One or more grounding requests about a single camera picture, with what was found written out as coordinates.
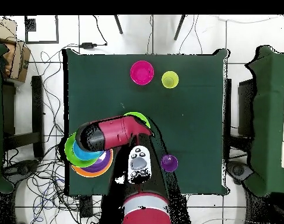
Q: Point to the large green bowl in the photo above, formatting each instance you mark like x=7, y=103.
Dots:
x=137, y=115
x=69, y=154

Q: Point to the purple cup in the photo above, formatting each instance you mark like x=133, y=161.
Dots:
x=170, y=163

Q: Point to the red bowl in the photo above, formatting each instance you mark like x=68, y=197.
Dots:
x=142, y=72

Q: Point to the purple bowl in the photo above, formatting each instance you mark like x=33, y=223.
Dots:
x=102, y=163

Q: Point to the blue bowl with ribbed bottom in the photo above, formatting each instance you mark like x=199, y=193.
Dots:
x=85, y=155

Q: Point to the large orange bowl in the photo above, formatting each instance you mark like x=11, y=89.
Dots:
x=85, y=173

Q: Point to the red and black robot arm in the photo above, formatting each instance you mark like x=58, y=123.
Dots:
x=118, y=133

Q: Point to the dark green tablecloth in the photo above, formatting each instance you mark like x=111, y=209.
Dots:
x=190, y=116

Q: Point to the yellow ribbed cup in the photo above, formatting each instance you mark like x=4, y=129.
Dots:
x=170, y=79

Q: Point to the black power adapter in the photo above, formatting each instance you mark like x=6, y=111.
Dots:
x=88, y=45

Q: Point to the black stand leg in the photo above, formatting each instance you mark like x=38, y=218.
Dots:
x=118, y=24
x=179, y=26

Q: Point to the black bench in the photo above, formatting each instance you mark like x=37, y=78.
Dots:
x=38, y=112

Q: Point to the grey chair base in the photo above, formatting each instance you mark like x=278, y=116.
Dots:
x=239, y=170

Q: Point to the black base with knob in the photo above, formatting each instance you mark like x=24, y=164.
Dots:
x=22, y=166

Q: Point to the cardboard box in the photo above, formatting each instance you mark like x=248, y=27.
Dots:
x=18, y=60

